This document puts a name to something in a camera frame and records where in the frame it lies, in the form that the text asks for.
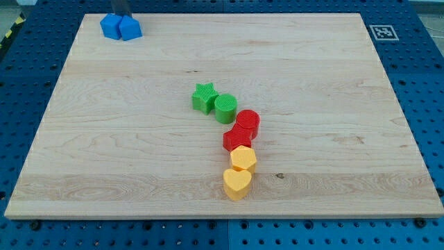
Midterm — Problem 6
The red star block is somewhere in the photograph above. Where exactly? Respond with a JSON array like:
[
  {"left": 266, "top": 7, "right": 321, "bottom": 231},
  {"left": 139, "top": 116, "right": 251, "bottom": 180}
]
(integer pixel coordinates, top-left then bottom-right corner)
[{"left": 223, "top": 123, "right": 253, "bottom": 152}]

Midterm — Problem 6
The green star block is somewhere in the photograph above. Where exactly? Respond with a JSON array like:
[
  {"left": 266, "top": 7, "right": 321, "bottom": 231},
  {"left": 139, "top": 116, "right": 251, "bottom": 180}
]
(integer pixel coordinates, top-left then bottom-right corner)
[{"left": 191, "top": 83, "right": 219, "bottom": 115}]

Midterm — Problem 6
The blue cube block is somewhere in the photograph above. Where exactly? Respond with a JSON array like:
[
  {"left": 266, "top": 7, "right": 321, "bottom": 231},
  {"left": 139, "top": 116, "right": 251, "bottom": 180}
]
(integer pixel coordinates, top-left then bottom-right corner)
[{"left": 100, "top": 13, "right": 122, "bottom": 40}]

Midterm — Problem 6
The green cylinder block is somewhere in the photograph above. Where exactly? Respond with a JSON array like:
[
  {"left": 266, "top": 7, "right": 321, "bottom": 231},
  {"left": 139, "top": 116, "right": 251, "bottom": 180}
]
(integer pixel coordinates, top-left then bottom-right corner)
[{"left": 214, "top": 94, "right": 237, "bottom": 124}]

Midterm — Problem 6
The red cylinder block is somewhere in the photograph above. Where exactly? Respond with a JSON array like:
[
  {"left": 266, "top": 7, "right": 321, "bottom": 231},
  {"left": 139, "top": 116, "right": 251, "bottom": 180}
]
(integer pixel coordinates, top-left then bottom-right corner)
[{"left": 236, "top": 109, "right": 260, "bottom": 139}]

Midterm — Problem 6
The yellow hexagon block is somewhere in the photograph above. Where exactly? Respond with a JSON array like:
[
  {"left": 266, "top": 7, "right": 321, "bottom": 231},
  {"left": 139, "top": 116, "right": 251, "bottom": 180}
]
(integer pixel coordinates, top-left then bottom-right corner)
[{"left": 230, "top": 145, "right": 257, "bottom": 174}]

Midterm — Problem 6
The yellow heart block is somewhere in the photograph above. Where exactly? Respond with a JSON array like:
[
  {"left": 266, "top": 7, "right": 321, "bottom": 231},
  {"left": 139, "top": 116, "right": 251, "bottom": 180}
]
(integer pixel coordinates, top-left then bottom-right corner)
[{"left": 223, "top": 169, "right": 253, "bottom": 201}]

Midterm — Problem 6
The light wooden board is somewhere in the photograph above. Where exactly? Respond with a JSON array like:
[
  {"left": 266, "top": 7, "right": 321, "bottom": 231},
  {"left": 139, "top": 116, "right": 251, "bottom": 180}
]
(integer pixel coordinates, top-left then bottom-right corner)
[{"left": 5, "top": 13, "right": 443, "bottom": 219}]

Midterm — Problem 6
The grey metal pusher rod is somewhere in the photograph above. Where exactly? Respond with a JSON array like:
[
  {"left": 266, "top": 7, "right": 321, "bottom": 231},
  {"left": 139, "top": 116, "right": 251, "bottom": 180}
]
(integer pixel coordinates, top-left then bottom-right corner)
[{"left": 110, "top": 0, "right": 133, "bottom": 17}]

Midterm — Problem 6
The white fiducial marker tag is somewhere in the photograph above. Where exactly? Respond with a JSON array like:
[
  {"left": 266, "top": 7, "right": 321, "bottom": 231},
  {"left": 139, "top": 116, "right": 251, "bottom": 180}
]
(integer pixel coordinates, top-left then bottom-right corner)
[{"left": 369, "top": 24, "right": 399, "bottom": 41}]

